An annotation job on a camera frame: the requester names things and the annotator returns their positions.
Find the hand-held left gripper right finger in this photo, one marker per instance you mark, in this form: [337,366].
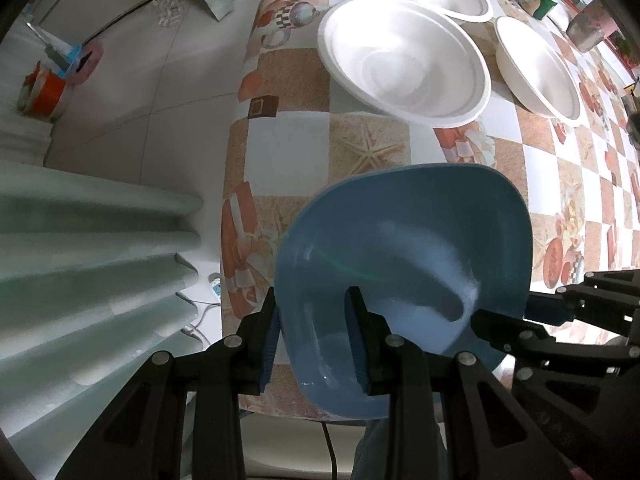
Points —
[357,347]

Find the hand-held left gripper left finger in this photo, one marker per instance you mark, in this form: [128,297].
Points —
[269,342]

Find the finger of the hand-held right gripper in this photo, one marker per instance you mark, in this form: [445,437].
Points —
[547,309]
[505,332]

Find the blue plastic bowl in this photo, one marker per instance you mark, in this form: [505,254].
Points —
[410,240]

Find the white power strip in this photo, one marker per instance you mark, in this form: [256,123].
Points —
[215,287]

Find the person's leg in jeans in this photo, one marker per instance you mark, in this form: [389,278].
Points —
[372,450]

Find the white chair seat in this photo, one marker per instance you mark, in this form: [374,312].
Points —
[285,450]

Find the checkered patterned tablecloth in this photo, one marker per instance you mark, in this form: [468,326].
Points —
[285,150]

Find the pale green curtain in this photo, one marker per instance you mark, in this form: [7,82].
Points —
[75,240]

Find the pink metal tumbler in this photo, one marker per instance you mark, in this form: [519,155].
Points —
[592,27]

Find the orange bucket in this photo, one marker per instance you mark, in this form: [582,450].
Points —
[45,92]

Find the blue grey brush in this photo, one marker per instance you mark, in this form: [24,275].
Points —
[67,57]

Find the white cabinet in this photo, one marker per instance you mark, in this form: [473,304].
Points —
[100,0]

